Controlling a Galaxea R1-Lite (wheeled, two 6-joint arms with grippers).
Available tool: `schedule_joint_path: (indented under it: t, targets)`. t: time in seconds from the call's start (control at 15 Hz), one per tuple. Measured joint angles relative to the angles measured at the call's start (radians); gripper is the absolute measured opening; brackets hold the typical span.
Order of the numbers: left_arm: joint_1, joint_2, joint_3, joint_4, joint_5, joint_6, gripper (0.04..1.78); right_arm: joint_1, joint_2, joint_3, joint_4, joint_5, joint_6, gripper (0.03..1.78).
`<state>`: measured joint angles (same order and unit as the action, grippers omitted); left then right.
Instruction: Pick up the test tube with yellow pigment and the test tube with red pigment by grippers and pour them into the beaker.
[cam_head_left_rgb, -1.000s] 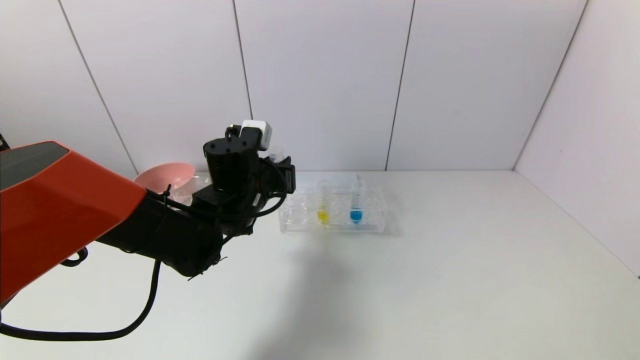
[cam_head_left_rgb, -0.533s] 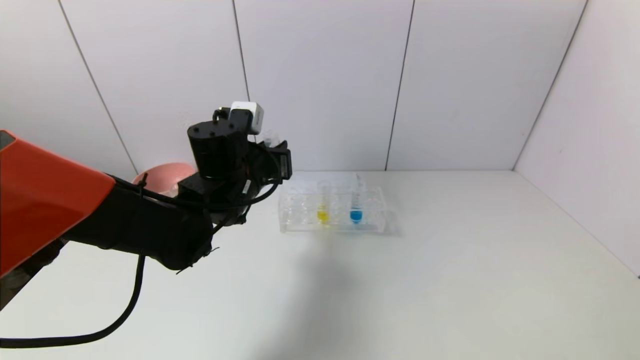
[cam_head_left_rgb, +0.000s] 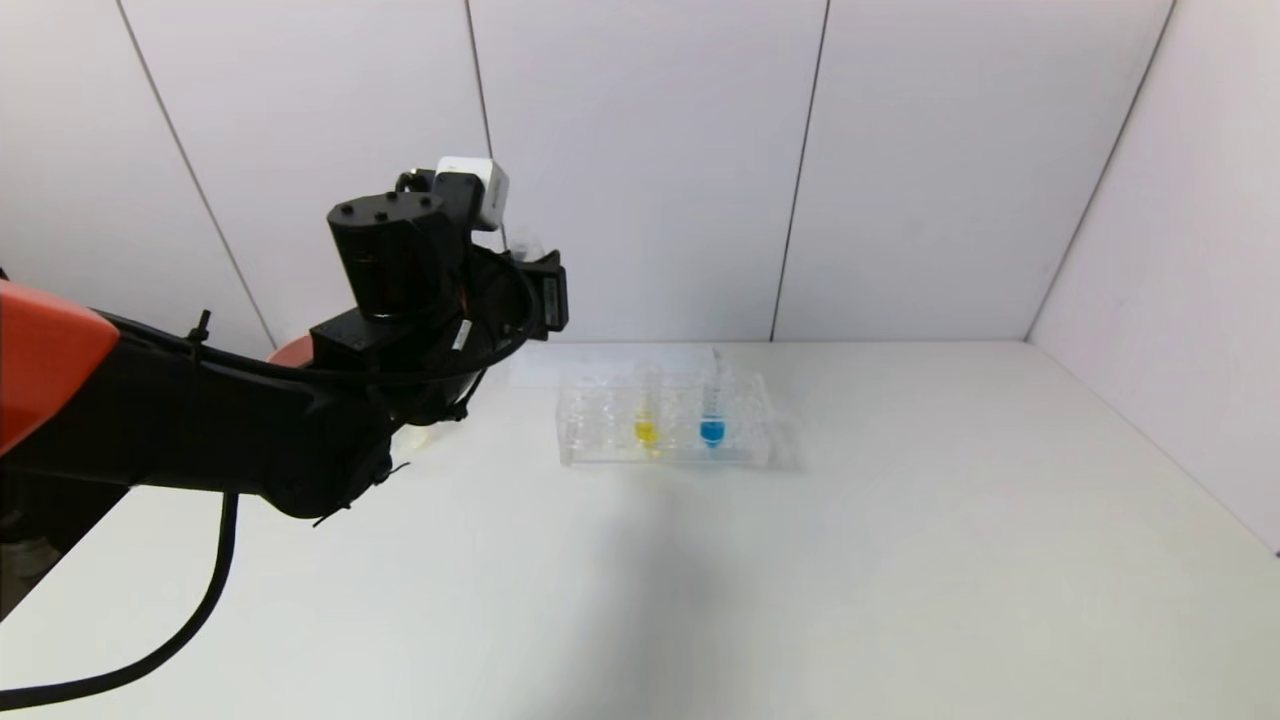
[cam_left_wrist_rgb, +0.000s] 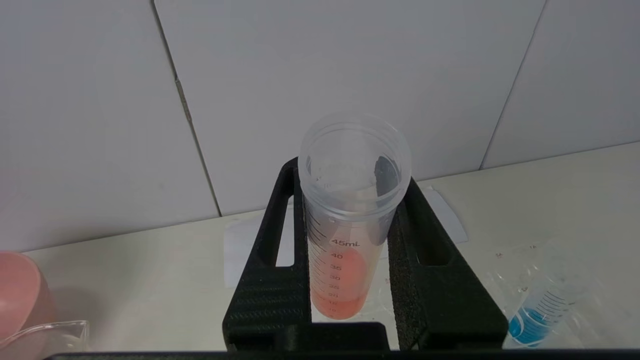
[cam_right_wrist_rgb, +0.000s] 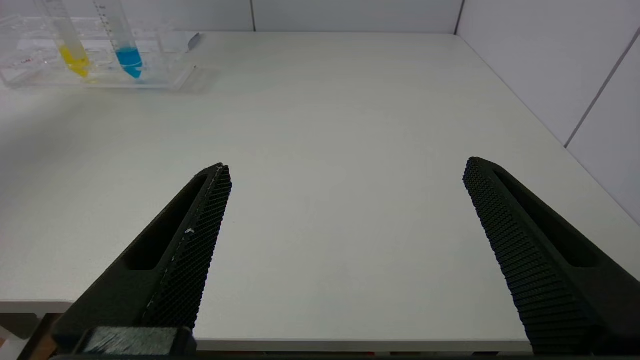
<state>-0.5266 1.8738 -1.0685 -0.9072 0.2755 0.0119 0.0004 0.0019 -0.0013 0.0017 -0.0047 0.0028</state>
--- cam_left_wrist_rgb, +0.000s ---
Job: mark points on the pink plastic bowl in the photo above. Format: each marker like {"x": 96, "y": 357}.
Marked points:
{"x": 17, "y": 290}

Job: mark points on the white paper sheet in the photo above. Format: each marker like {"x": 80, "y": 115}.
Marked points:
{"x": 240, "y": 250}

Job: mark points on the test tube with red pigment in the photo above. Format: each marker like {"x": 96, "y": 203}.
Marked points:
{"x": 340, "y": 285}

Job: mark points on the test tube with blue pigment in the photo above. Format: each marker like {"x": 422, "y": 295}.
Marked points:
{"x": 530, "y": 325}

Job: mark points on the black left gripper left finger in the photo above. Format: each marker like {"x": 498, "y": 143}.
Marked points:
{"x": 265, "y": 295}

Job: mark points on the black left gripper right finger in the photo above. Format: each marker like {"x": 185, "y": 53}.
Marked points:
{"x": 440, "y": 300}

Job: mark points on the clear acrylic test tube rack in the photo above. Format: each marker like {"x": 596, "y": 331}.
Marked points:
{"x": 600, "y": 300}

